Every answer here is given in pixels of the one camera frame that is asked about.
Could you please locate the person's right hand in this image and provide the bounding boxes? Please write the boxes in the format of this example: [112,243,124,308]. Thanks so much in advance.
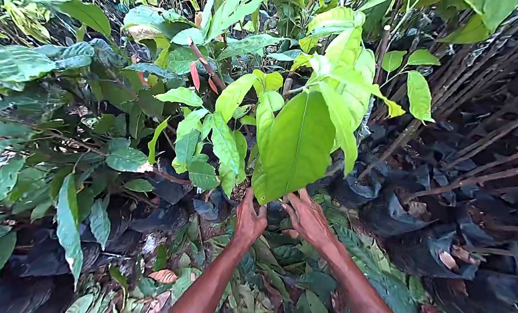
[281,188,335,250]

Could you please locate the person's left hand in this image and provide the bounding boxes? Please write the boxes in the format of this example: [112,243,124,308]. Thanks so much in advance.
[234,187,268,246]

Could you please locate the single black nursery bag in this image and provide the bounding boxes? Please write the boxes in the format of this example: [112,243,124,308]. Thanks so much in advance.
[265,201,292,231]

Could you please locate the person's left forearm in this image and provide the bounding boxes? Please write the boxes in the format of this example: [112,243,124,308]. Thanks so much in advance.
[169,237,252,313]

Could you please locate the person's right forearm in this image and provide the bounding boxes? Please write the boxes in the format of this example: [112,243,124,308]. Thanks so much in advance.
[318,238,393,313]

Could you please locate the bright green large-leaved seedling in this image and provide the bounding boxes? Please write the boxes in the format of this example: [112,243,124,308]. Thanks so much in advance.
[252,6,405,206]

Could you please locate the pile of fallen leaves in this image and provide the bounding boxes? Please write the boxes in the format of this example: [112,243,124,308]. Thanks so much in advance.
[65,191,429,313]

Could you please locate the green small-leaved seedling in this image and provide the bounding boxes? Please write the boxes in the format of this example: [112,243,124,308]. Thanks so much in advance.
[148,70,284,198]

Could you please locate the rows of black plastic bags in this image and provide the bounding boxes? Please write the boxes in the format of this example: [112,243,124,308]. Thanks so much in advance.
[0,117,518,313]

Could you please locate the dry reddish-brown leaf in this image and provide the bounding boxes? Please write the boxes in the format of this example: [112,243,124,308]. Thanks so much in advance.
[148,269,179,284]

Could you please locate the cut brown woody stem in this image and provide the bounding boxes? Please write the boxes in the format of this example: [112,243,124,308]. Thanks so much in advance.
[188,37,227,93]

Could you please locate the thin sprig with green leaves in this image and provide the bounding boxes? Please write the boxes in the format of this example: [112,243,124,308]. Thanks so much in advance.
[380,49,441,125]

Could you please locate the bundle of bare brown stems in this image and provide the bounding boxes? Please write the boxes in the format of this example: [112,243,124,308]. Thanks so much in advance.
[324,9,518,205]

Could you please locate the mass of dark green plants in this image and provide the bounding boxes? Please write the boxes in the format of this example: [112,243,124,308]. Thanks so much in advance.
[0,0,199,291]

